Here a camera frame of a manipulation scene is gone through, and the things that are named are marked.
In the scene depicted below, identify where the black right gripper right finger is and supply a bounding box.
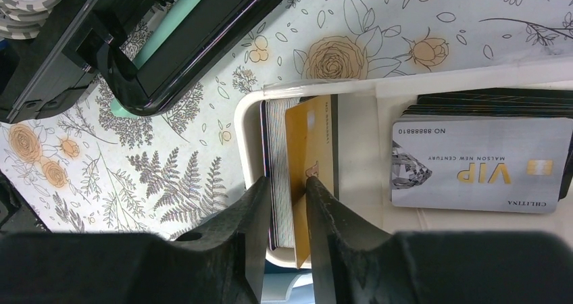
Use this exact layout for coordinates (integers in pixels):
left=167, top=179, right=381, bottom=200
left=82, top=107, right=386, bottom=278
left=306, top=177, right=572, bottom=303

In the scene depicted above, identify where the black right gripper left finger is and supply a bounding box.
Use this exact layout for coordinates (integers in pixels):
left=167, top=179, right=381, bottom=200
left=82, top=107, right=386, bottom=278
left=1, top=177, right=270, bottom=303

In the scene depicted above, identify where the gold credit card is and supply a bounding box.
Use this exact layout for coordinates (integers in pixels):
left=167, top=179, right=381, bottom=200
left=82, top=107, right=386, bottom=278
left=285, top=95, right=334, bottom=269

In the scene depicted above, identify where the blue leather card holder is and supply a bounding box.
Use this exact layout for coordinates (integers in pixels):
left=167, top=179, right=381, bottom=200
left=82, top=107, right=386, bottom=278
left=261, top=261, right=316, bottom=303

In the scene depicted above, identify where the upright card stack in tray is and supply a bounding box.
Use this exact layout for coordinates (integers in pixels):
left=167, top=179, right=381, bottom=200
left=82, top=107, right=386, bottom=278
left=259, top=97, right=310, bottom=251

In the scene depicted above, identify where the white rectangular plastic tray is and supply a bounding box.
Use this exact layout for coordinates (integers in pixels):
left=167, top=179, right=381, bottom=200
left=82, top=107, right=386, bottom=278
left=234, top=57, right=572, bottom=243

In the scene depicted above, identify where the floral patterned table mat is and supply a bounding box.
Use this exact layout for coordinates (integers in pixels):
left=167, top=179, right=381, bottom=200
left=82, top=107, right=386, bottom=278
left=1, top=0, right=572, bottom=239

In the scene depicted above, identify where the black open carrying case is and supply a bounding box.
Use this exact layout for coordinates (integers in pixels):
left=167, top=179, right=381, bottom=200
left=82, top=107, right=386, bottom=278
left=1, top=0, right=282, bottom=124

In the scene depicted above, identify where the mint green case handle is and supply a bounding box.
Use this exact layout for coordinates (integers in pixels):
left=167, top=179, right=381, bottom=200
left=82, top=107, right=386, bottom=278
left=110, top=0, right=201, bottom=119

